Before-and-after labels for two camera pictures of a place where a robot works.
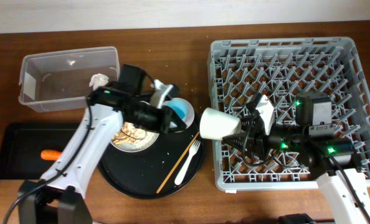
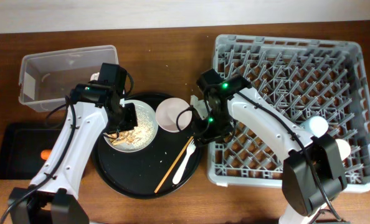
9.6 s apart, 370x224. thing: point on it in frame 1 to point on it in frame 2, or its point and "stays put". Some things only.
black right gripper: x=257 y=140 to x=205 y=135
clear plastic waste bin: x=59 y=81 stays put
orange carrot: x=50 y=155 stays put
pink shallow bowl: x=184 y=109 stays put
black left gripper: x=170 y=116 to x=132 y=122
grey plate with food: x=131 y=139 stays put
